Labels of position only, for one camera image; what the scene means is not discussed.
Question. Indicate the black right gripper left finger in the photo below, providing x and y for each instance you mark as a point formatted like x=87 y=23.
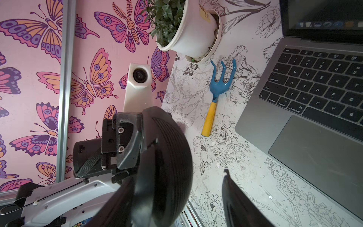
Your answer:
x=116 y=211

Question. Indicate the blue yellow garden hand rake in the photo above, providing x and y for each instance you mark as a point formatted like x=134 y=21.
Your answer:
x=216 y=88

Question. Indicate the grey laptop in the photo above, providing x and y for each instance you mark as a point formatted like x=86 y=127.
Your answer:
x=307 y=109

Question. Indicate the black wireless mouse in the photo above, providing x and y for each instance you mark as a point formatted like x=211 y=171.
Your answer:
x=165 y=173

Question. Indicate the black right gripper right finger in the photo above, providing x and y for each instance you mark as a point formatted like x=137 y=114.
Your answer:
x=239 y=210

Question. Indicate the green plant in white pot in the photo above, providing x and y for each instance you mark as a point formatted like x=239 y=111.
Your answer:
x=185 y=27

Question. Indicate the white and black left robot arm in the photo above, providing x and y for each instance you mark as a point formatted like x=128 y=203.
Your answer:
x=41 y=206

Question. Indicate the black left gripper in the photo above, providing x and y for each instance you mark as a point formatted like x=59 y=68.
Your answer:
x=119 y=153

